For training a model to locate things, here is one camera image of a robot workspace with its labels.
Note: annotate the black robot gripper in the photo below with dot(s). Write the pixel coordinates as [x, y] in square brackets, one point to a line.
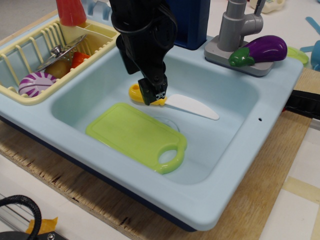
[143, 50]

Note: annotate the yellow handled white toy knife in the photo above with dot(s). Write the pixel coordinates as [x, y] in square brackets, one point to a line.
[177, 101]

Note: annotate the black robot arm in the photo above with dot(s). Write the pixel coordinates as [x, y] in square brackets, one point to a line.
[135, 14]

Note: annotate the green plastic cutting board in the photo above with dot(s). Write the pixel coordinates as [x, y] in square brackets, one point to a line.
[140, 137]

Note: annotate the wooden base board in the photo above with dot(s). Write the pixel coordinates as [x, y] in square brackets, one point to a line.
[278, 199]

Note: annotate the orange toy carrot piece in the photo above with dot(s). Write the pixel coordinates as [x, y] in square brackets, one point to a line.
[78, 58]

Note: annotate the light blue toy sink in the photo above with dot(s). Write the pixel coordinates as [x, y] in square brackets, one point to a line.
[218, 153]

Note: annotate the dark blue plastic box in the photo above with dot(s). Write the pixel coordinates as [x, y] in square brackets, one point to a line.
[192, 22]

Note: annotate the yellow toy potato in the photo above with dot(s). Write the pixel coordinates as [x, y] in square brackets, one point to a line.
[58, 69]

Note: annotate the blue plate holder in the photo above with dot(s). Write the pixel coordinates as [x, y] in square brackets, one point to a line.
[97, 10]

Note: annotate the grey toy faucet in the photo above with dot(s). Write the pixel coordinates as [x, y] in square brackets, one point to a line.
[235, 26]

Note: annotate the metal pot lid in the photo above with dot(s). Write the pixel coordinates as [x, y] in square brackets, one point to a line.
[58, 52]

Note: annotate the red plastic cup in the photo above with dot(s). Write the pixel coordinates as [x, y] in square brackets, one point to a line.
[71, 12]

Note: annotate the purple white toy onion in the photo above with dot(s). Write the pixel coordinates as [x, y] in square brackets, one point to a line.
[34, 83]

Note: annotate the purple toy eggplant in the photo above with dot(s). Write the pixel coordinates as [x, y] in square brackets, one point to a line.
[269, 48]

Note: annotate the cream yellow dish rack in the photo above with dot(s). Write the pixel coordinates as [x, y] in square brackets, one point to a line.
[25, 54]

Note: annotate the lime green plastic plate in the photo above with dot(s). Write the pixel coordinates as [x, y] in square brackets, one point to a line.
[298, 55]

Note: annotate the cream white toy object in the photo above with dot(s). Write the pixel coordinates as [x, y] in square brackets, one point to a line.
[266, 6]

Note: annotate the black clamp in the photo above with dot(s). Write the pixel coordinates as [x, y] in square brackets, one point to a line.
[304, 103]

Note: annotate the blue plastic utensil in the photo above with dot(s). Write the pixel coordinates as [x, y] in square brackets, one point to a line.
[313, 46]

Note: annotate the yellow tape piece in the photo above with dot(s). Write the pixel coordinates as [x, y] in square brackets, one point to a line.
[47, 225]

